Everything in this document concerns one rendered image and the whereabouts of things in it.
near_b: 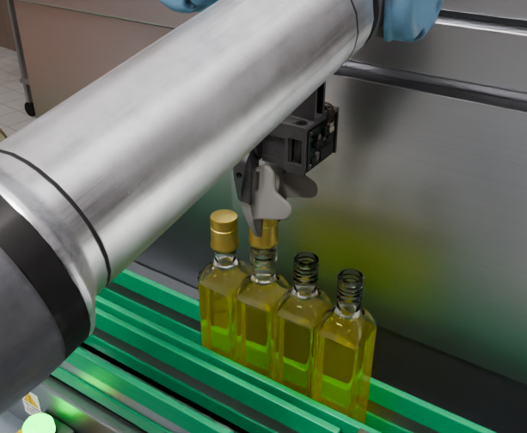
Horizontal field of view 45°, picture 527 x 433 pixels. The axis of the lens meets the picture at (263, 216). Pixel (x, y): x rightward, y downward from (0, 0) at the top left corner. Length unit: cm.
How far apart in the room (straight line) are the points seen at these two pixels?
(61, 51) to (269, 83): 82
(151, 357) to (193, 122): 67
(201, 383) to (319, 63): 60
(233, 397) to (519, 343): 36
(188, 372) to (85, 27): 55
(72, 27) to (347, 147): 51
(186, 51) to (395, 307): 61
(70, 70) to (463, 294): 72
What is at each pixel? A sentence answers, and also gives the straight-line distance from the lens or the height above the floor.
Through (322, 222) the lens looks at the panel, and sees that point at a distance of 85.
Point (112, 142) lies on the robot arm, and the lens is 27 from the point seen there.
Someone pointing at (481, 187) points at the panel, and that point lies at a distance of 74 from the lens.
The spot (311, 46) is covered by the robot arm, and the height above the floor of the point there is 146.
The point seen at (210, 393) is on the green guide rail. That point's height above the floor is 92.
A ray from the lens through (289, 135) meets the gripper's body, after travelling 62.
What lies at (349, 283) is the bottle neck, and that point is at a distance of 70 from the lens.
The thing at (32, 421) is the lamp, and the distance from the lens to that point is 99.
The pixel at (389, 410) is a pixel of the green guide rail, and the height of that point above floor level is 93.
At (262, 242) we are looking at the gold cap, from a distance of 73.
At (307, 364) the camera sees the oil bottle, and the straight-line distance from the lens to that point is 79.
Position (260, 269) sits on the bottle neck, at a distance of 76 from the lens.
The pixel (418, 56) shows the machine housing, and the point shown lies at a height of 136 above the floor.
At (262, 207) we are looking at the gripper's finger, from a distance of 68.
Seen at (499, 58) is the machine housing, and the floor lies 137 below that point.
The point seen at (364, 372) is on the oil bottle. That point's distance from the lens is 78.
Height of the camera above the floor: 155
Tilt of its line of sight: 31 degrees down
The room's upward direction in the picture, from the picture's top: straight up
